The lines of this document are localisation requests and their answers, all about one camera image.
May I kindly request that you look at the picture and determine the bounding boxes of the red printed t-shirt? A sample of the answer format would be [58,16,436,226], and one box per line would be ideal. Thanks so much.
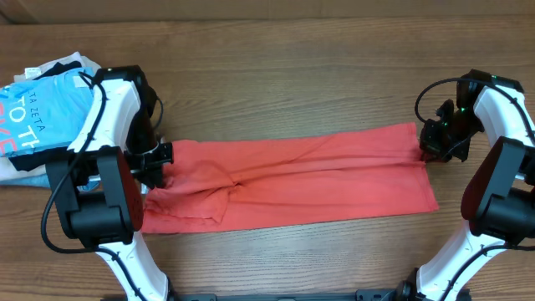
[142,123,439,234]

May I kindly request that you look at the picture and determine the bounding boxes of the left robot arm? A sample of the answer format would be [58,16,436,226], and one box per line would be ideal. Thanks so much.
[41,65,176,300]

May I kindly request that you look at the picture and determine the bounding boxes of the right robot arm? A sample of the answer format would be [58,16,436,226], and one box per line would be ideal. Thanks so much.
[386,69,534,301]

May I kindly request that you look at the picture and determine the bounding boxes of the folded blue jeans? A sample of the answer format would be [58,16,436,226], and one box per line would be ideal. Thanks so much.
[1,174,50,188]

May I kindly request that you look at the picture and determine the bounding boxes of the light blue folded t-shirt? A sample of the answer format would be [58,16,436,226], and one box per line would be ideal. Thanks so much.
[1,68,94,156]

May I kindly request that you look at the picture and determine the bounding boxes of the black folded garment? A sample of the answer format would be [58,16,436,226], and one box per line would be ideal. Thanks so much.
[7,61,82,171]

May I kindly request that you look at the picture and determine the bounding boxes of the beige folded garment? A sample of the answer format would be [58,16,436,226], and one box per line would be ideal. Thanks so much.
[1,52,101,185]

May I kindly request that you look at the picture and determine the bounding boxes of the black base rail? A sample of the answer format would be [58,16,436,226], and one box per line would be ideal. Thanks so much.
[174,289,396,301]

